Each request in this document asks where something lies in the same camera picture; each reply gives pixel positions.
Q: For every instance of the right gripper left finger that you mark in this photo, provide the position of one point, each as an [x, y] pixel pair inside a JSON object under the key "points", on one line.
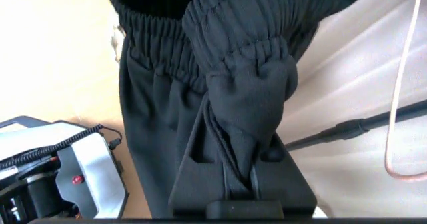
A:
{"points": [[193, 184]]}

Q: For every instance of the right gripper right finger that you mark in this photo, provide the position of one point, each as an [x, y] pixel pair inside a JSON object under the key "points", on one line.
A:
{"points": [[287, 184]]}

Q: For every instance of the black shorts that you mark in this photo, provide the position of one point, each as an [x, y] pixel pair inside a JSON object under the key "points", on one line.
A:
{"points": [[240, 67]]}

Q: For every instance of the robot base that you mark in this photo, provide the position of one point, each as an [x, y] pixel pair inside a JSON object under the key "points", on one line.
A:
{"points": [[93, 170]]}

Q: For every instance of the black clothes rack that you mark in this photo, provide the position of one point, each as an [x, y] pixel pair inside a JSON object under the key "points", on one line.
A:
{"points": [[340, 130]]}

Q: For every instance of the pink clothes hanger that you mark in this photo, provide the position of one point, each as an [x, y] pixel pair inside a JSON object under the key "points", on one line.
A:
{"points": [[398, 84]]}

